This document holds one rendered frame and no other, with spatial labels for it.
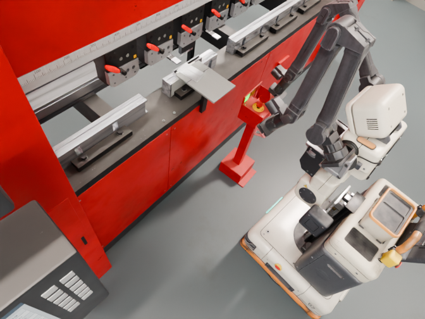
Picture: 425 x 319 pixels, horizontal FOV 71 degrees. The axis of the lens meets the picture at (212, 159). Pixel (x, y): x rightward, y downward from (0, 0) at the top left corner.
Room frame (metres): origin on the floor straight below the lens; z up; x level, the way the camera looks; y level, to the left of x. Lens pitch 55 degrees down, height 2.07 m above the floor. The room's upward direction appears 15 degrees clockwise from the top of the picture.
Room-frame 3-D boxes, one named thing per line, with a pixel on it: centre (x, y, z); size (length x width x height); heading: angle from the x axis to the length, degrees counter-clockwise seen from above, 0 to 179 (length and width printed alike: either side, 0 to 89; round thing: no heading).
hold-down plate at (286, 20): (2.14, -0.24, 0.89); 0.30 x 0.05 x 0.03; 153
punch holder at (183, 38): (1.25, 0.28, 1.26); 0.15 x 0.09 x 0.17; 153
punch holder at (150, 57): (1.08, 0.37, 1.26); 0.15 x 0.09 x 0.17; 153
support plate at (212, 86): (1.21, 0.14, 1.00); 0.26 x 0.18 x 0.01; 63
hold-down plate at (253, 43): (1.79, -0.06, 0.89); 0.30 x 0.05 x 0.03; 153
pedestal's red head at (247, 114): (1.39, -0.20, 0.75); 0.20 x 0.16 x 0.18; 154
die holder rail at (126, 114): (0.79, 0.53, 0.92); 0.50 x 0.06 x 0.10; 153
